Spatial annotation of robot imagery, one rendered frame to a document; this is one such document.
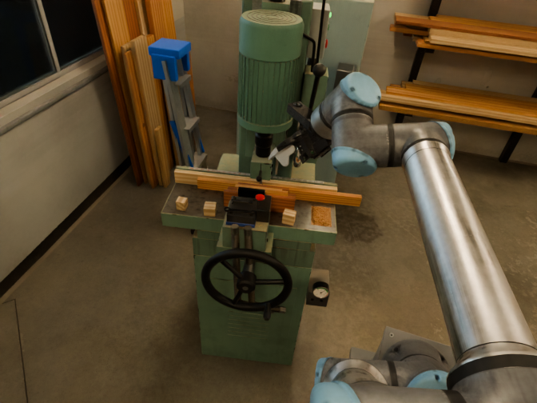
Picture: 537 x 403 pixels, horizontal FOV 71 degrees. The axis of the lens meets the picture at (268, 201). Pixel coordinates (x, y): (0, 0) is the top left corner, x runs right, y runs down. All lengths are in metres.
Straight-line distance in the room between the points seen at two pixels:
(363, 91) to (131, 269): 1.85
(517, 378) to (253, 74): 0.90
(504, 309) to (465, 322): 0.04
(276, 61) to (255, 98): 0.13
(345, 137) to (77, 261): 2.01
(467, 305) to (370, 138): 0.40
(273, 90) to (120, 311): 1.52
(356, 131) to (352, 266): 1.71
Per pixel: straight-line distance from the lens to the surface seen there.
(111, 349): 2.11
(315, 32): 1.41
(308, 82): 1.36
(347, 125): 0.81
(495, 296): 0.52
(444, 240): 0.58
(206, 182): 1.39
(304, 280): 1.46
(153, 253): 2.45
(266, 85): 1.10
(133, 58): 2.57
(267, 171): 1.27
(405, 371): 1.02
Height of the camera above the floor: 1.76
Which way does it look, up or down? 39 degrees down
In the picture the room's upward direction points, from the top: 5 degrees clockwise
